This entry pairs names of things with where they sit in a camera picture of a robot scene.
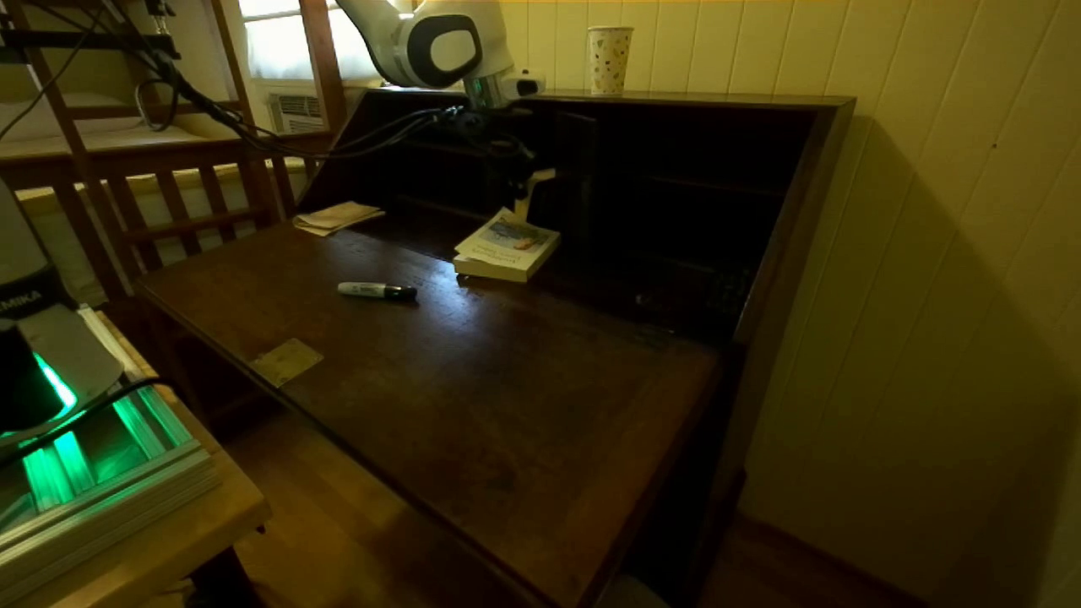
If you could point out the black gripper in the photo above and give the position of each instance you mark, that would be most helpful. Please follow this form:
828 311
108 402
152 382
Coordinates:
503 139

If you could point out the green lit device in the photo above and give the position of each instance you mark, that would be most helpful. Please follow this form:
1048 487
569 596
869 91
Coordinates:
78 452

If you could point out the black and white marker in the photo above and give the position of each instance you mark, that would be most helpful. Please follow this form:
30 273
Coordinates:
373 292

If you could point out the window air conditioner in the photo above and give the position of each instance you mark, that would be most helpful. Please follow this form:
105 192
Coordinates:
296 113

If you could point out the dark wooden secretary desk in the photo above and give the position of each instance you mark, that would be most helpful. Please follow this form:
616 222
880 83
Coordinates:
509 407

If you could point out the white folded paper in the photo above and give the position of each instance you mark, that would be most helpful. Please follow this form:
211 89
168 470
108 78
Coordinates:
336 219

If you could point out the white dotted paper cup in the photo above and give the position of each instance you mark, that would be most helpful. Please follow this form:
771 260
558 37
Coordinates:
608 59

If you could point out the yellowish card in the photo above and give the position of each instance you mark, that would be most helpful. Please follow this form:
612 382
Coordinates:
285 364

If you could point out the stacked books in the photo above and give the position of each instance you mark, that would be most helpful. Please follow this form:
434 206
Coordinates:
509 243

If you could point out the wooden slatted railing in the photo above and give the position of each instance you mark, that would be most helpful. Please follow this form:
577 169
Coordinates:
171 158

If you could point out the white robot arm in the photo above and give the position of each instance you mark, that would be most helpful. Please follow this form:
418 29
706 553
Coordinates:
439 46

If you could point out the wooden ladder frame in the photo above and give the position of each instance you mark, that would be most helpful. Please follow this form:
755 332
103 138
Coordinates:
242 104

